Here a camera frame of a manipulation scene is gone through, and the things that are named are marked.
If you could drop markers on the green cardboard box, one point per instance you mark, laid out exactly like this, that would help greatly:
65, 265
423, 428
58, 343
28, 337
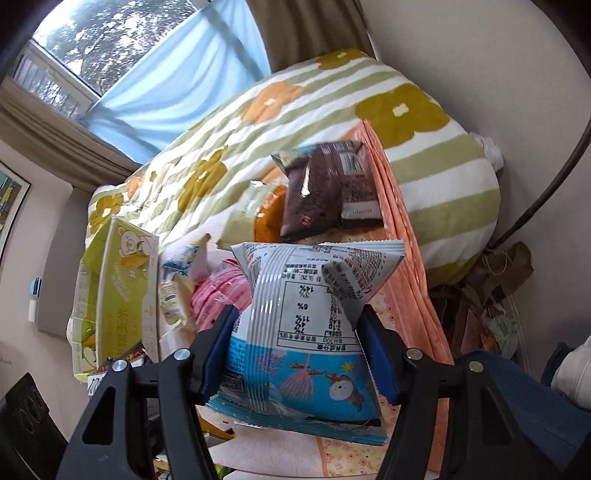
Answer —
120, 295

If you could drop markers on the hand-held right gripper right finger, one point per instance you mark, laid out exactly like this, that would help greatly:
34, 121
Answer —
375, 360

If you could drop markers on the dark brown snack packet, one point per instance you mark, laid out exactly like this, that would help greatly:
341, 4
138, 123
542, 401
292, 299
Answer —
309, 198

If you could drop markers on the green striped floral blanket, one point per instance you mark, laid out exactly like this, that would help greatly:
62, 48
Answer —
323, 115

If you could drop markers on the green and orange snack packet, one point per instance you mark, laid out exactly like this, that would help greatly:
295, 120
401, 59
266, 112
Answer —
268, 217

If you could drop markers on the blue capped white tube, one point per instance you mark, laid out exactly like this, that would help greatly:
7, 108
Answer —
34, 300

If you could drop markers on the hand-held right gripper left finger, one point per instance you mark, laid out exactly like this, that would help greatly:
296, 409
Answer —
216, 353

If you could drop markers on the blue and white snack packet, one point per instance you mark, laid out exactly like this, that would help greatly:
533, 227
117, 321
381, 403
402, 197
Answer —
300, 323

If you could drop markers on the green and white plastic bag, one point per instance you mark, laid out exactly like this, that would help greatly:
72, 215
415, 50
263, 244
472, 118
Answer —
503, 325

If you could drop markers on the brown snack packet white label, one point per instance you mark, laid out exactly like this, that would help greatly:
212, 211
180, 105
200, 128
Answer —
361, 194

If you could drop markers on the brown paper bag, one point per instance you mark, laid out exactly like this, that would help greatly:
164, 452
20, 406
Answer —
505, 270

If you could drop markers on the pale yellow small packet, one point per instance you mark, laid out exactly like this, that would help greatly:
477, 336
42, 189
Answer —
173, 300

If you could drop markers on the framed wall picture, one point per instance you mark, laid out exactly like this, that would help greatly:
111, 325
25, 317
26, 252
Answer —
9, 203

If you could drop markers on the white framed window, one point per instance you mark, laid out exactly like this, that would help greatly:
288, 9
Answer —
115, 32

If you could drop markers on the brown curtain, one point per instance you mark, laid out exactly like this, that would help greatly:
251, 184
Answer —
300, 32
55, 138

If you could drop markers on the light blue window cloth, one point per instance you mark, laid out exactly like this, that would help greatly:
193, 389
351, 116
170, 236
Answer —
184, 83

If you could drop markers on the white cloth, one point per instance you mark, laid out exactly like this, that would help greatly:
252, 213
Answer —
575, 369

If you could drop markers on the orange floral sheet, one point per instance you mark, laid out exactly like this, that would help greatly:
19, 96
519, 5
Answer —
415, 286

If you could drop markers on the white and blue small packet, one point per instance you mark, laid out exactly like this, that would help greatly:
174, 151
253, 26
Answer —
182, 261

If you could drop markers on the pink snack packet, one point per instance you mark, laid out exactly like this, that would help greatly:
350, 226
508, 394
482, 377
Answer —
217, 290

